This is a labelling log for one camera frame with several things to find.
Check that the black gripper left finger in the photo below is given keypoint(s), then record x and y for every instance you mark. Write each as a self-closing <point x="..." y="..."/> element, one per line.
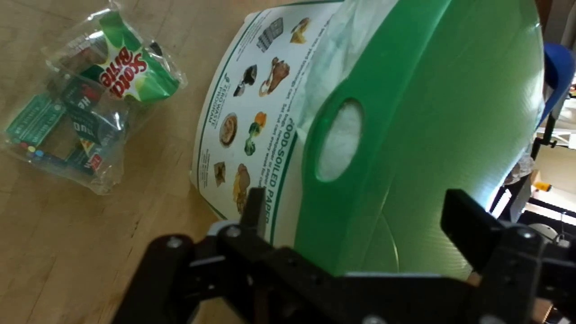
<point x="181" y="282"/>

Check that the white compost bin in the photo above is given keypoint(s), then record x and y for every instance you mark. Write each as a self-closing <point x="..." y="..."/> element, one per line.
<point x="240" y="91"/>

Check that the blue rounded object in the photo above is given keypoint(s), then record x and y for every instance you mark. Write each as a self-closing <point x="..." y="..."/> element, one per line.
<point x="559" y="79"/>

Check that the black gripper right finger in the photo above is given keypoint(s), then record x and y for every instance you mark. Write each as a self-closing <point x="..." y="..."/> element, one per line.
<point x="510" y="277"/>

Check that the green bin lid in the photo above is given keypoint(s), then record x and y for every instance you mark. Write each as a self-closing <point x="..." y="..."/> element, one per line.
<point x="420" y="120"/>

